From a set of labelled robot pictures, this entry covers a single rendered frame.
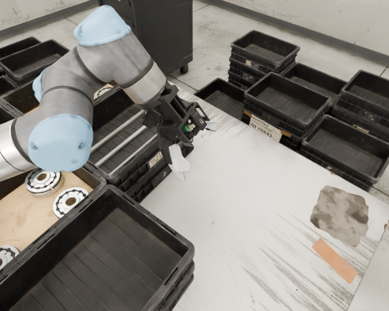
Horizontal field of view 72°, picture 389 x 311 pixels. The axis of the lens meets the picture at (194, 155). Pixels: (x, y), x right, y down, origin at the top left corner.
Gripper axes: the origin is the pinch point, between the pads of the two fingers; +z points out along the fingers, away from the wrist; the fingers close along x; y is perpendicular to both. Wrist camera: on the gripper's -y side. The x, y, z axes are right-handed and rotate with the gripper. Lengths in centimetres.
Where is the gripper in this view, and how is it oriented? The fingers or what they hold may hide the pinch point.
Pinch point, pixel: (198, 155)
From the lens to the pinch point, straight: 63.6
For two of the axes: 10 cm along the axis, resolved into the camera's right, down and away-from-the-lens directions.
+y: 6.9, 1.2, -7.1
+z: 5.2, 6.0, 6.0
